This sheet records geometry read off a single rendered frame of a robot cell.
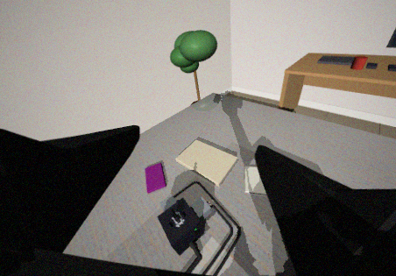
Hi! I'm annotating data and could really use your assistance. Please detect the purple flat box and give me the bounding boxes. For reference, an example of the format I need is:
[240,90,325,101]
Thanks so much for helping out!
[145,163,166,194]

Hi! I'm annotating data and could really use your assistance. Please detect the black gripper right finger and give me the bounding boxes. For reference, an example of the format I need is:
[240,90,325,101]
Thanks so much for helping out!
[255,145,396,276]

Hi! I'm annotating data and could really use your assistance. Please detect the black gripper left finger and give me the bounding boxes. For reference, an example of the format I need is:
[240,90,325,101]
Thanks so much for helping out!
[0,125,139,253]

